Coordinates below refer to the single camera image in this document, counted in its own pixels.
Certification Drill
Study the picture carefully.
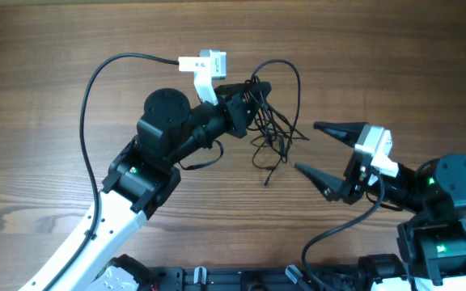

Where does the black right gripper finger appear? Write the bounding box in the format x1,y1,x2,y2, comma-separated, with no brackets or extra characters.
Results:
313,121,367,148
294,162,344,201

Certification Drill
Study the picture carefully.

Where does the black cable bundle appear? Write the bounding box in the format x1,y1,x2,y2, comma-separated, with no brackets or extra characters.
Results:
247,59,311,188

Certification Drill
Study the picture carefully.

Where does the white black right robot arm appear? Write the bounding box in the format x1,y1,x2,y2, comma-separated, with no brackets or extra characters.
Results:
286,121,466,290

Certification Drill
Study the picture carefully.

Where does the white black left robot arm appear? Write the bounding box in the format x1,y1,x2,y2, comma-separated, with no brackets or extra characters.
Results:
23,81,271,290

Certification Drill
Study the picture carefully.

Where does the black left camera cable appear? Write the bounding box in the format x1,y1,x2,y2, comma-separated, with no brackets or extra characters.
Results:
40,52,180,291

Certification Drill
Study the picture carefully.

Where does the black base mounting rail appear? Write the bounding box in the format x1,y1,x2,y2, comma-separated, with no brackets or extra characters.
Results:
107,253,466,291

